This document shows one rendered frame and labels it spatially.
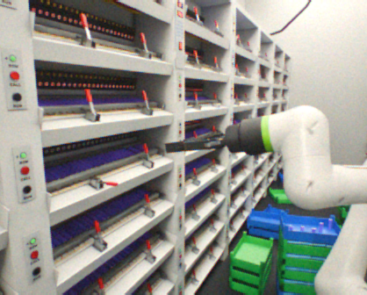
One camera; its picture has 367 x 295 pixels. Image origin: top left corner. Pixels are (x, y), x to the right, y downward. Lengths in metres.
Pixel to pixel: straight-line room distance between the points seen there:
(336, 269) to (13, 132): 0.97
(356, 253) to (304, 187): 0.46
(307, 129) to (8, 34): 0.64
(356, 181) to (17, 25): 0.78
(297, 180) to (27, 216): 0.60
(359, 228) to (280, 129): 0.50
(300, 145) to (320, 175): 0.07
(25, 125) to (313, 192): 0.62
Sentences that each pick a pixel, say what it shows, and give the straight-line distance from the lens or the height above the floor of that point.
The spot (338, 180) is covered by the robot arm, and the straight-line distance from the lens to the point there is 0.67.
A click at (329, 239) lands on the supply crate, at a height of 0.43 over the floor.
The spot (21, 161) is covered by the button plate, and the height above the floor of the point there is 1.03.
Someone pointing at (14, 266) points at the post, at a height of 0.81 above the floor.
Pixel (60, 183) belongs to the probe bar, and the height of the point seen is 0.93.
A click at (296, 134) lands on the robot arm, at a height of 1.09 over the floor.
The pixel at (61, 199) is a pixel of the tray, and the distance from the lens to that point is 0.80.
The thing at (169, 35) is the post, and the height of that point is 1.40.
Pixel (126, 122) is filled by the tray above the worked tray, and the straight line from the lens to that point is 0.90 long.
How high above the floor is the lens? 1.17
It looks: 11 degrees down
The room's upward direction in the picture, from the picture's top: straight up
